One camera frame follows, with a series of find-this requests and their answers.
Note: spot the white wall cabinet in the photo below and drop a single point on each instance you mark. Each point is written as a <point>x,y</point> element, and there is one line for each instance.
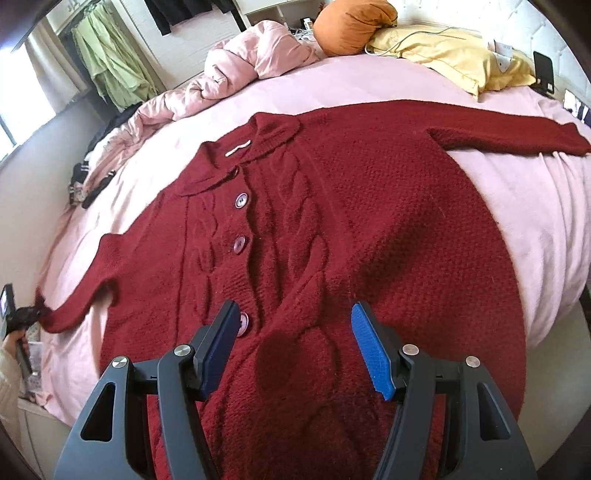
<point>281,9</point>

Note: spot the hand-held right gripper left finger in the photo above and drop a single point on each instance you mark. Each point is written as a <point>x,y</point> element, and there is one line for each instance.
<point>220,341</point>

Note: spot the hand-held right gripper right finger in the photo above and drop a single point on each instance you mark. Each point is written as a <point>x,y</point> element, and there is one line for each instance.
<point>371,346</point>

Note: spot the white charger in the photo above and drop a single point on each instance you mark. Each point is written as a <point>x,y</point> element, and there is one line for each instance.
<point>501,50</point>

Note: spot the dark red knit cardigan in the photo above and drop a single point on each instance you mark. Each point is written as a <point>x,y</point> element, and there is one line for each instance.
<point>369,207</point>

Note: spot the black striped sock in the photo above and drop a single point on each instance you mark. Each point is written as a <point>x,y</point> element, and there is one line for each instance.
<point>94,194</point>

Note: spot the black hanging garment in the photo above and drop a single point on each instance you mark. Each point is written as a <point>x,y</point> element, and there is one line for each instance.
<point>184,11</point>

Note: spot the window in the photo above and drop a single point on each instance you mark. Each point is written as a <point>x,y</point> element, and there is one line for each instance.
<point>23,92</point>

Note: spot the person's left hand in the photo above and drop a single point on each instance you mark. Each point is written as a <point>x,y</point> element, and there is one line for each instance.
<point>10,344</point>

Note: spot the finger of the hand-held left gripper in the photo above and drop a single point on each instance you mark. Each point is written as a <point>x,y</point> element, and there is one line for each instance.
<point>30,316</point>

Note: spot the pile of dark clothes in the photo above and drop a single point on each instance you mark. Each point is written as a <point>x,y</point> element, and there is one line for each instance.
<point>111,131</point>

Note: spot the white quilted headboard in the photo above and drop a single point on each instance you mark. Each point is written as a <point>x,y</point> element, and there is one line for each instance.
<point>531,23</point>

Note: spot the yellow pillow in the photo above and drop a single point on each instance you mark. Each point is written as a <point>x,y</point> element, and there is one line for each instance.
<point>452,55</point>

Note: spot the pink duvet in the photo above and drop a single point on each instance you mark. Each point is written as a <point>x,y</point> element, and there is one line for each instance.
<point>258,50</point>

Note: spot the orange pillow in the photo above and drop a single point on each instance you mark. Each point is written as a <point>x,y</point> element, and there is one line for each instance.
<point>351,25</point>

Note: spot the green hanging clothes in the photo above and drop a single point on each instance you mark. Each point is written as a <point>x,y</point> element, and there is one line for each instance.
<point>115,60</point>

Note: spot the black phone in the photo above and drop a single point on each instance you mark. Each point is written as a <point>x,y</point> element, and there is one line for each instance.
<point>543,69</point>

